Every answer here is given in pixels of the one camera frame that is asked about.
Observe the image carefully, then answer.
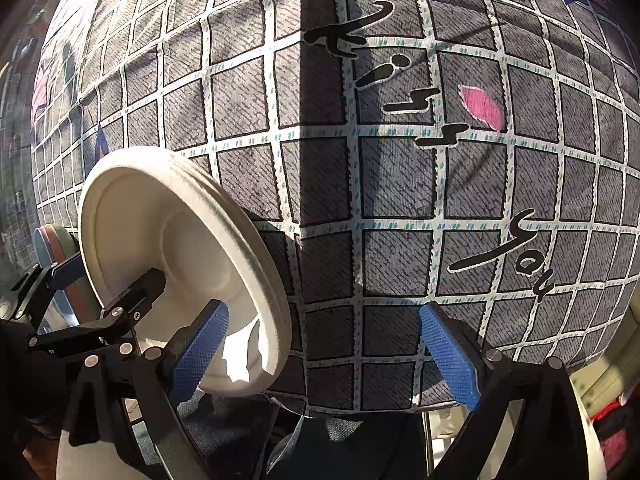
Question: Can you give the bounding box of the grey checked star-print cloth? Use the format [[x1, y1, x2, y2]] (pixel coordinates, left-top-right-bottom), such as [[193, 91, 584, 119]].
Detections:
[[30, 0, 640, 417]]

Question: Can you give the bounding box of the metal leg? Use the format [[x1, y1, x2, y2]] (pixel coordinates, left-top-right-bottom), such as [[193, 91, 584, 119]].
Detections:
[[422, 410, 437, 480]]

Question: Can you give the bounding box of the white curved plastic object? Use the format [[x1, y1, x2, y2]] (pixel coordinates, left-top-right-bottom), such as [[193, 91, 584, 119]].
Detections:
[[570, 375, 608, 480]]

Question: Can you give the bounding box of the red cloth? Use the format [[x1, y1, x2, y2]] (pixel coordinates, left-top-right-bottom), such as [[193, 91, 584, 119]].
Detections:
[[590, 400, 640, 467]]

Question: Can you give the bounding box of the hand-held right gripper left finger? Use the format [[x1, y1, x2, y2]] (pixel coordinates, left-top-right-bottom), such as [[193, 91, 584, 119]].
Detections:
[[67, 301, 231, 480]]

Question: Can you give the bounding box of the white paper bowl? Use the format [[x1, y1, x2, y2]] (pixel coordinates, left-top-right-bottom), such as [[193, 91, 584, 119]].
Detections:
[[170, 150, 292, 378], [77, 146, 281, 396]]

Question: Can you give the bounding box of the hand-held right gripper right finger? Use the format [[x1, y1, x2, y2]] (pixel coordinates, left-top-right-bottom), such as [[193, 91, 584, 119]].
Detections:
[[419, 302, 593, 480]]

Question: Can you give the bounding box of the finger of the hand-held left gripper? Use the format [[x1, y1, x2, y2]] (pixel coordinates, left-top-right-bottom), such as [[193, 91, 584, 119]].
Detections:
[[27, 268, 167, 357], [9, 254, 84, 333]]

